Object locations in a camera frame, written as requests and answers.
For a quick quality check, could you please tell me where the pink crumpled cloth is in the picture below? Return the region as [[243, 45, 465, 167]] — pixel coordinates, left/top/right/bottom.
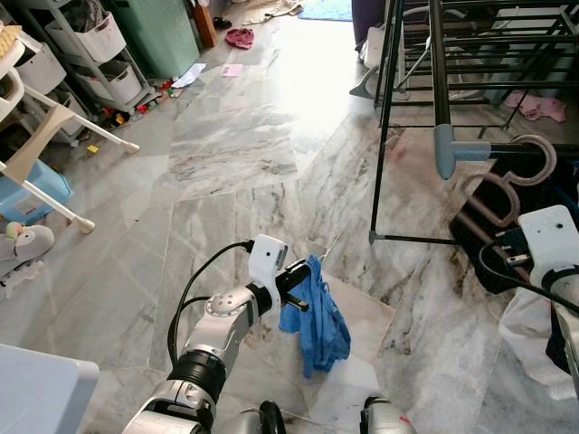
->
[[505, 89, 566, 123]]

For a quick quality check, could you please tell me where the navy blue garment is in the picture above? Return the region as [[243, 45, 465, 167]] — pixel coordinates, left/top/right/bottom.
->
[[451, 176, 579, 295]]

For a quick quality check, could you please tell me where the black metal drying rack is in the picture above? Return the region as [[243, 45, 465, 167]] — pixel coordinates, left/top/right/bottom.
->
[[366, 0, 579, 247]]

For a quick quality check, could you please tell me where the purple plastic bin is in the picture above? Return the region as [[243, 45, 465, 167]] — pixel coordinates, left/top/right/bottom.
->
[[351, 0, 385, 46]]

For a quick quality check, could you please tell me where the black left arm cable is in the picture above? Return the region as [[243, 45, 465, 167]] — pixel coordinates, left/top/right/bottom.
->
[[167, 240, 256, 367]]

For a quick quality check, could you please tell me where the beige floor rag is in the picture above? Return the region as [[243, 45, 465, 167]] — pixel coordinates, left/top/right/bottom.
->
[[240, 0, 304, 26]]

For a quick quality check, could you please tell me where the blue cloth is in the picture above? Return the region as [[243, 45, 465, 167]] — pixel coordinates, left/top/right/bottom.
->
[[279, 255, 352, 379]]

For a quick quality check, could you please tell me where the blue floor mat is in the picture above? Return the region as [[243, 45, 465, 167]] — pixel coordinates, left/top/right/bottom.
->
[[297, 0, 354, 23]]

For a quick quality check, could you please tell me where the dark left robot foot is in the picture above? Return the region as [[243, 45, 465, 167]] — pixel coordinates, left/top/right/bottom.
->
[[217, 401, 286, 434]]

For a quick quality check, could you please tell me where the green plastic laundry bin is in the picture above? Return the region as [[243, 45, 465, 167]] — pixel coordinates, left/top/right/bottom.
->
[[109, 0, 202, 80]]

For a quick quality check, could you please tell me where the pink plastic hanger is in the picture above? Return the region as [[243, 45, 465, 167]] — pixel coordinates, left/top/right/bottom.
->
[[450, 134, 559, 272]]

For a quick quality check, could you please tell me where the light blue plastic box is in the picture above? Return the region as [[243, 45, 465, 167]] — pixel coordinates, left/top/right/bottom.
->
[[0, 158, 73, 225]]

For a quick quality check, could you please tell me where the brown wooden post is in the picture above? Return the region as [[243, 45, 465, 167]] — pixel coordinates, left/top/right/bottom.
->
[[188, 0, 218, 51]]

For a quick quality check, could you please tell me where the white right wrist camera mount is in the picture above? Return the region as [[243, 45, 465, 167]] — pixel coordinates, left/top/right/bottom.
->
[[518, 205, 579, 290]]

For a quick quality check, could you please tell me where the white paper sheet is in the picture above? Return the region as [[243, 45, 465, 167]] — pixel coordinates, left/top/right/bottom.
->
[[172, 61, 207, 89]]

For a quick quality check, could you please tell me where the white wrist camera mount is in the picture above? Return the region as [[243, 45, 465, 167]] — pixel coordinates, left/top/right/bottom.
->
[[249, 235, 290, 313], [518, 205, 579, 290]]

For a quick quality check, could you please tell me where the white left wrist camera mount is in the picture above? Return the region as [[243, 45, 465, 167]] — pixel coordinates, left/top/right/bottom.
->
[[249, 235, 290, 313]]

